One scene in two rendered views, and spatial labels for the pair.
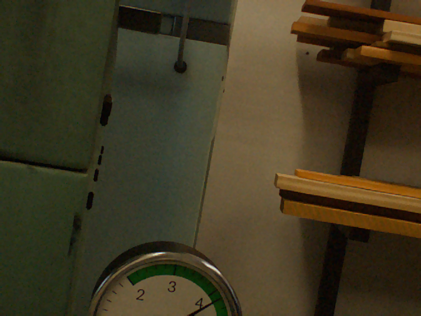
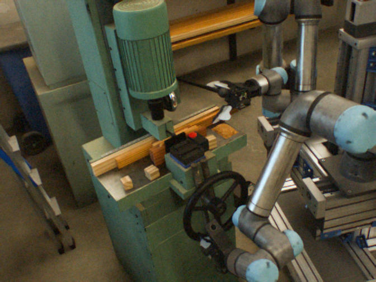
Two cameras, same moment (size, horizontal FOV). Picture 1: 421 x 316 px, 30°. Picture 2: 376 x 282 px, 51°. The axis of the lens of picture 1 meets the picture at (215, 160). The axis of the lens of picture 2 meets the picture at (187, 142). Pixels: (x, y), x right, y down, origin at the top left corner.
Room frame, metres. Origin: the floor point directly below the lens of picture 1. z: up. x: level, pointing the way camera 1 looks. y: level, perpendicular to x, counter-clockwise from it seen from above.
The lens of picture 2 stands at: (-0.75, 0.72, 1.81)
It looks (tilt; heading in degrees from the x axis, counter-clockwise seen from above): 35 degrees down; 337
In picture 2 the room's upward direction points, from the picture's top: 7 degrees counter-clockwise
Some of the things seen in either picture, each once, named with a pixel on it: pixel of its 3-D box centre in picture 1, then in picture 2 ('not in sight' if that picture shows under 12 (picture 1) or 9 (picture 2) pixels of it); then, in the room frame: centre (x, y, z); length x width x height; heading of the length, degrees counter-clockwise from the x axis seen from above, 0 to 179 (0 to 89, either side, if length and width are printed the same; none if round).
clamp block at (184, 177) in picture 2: not in sight; (191, 164); (0.31, 0.27, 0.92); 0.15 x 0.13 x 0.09; 98
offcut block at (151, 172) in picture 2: not in sight; (151, 172); (0.35, 0.41, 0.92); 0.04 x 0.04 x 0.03; 12
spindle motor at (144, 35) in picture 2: not in sight; (146, 48); (0.50, 0.30, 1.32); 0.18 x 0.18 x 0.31
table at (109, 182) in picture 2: not in sight; (179, 163); (0.40, 0.28, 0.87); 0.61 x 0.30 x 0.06; 98
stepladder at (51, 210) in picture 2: not in sight; (18, 170); (1.19, 0.89, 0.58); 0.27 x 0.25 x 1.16; 91
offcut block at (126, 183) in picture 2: not in sight; (126, 183); (0.35, 0.51, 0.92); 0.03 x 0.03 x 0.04; 3
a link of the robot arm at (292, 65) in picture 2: not in sight; (301, 76); (0.51, -0.42, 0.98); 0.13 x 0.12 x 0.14; 51
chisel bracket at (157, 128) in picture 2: not in sight; (157, 125); (0.52, 0.30, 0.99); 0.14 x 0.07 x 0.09; 8
